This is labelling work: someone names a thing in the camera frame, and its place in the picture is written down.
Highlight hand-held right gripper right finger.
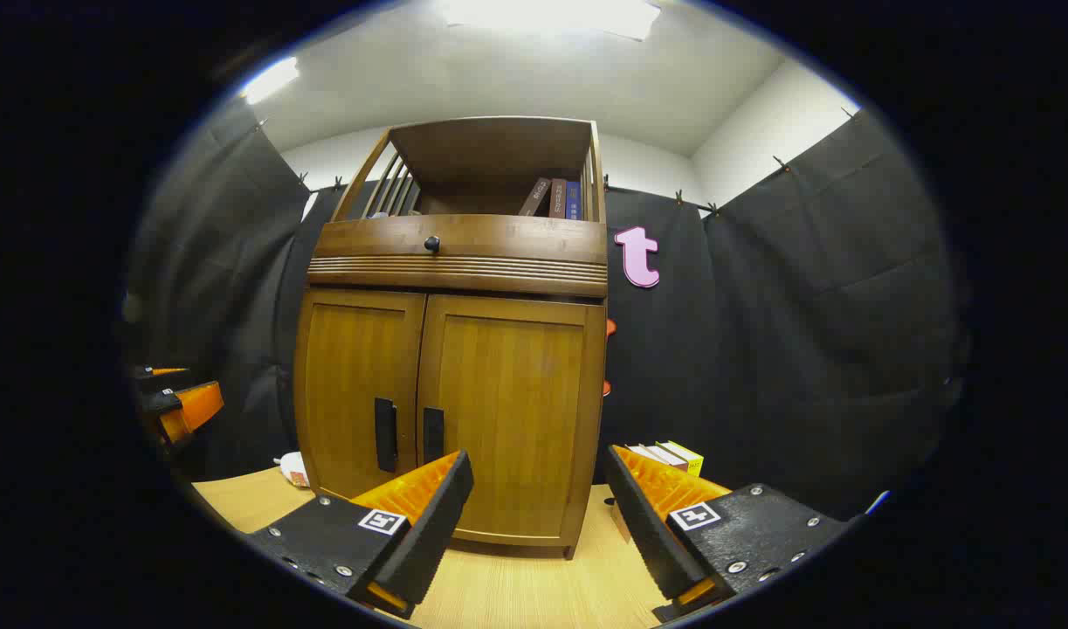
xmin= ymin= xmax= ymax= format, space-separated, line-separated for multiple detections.
xmin=603 ymin=444 xmax=849 ymax=623

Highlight wooden cabinet door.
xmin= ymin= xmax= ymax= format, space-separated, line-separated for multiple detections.
xmin=417 ymin=294 xmax=606 ymax=547
xmin=296 ymin=288 xmax=427 ymax=501

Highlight wooden double-door shoe cabinet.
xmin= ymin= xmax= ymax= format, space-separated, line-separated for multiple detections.
xmin=293 ymin=116 xmax=609 ymax=560

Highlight large ceiling light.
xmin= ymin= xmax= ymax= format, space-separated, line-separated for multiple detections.
xmin=438 ymin=0 xmax=661 ymax=40

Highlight white packet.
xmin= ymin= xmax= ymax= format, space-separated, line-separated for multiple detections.
xmin=274 ymin=452 xmax=312 ymax=488

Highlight small ceiling light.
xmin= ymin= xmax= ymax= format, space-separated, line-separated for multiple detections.
xmin=241 ymin=57 xmax=300 ymax=106

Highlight black backdrop cloth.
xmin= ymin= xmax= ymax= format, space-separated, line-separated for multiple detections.
xmin=123 ymin=100 xmax=971 ymax=521

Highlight yellow book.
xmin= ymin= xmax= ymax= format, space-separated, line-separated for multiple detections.
xmin=656 ymin=439 xmax=705 ymax=477

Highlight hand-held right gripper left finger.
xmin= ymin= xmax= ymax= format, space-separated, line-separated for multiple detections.
xmin=245 ymin=450 xmax=475 ymax=617

